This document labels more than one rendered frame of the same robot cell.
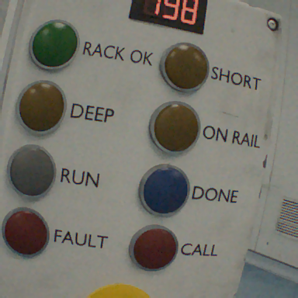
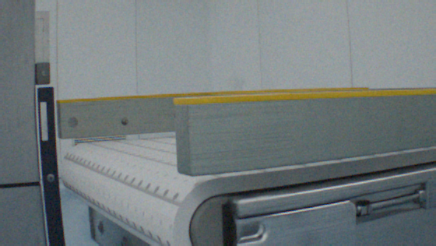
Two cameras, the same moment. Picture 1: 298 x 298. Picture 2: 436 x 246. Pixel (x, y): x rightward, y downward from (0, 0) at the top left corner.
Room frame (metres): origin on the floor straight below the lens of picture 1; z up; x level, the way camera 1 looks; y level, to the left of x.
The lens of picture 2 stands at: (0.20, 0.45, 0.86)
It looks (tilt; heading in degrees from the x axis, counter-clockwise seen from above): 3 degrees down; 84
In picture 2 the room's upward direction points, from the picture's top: 2 degrees counter-clockwise
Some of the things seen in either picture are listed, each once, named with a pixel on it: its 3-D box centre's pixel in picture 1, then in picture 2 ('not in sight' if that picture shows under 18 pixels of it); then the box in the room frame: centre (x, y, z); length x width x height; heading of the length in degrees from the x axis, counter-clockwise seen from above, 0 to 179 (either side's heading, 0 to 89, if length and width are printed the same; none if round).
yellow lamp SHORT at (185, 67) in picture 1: (186, 66); not in sight; (0.34, -0.01, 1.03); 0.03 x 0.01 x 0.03; 111
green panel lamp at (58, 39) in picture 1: (54, 43); not in sight; (0.31, 0.06, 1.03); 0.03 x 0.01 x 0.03; 111
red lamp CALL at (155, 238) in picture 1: (154, 249); not in sight; (0.34, -0.01, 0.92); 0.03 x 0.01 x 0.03; 111
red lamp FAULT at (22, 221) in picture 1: (25, 233); not in sight; (0.31, 0.06, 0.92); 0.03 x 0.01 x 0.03; 111
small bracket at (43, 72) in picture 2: not in sight; (41, 73); (0.10, 0.99, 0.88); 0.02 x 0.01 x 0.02; 111
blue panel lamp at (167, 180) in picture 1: (165, 191); not in sight; (0.34, -0.01, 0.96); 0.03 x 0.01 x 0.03; 111
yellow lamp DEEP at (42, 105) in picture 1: (41, 106); not in sight; (0.31, 0.06, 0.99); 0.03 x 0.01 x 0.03; 111
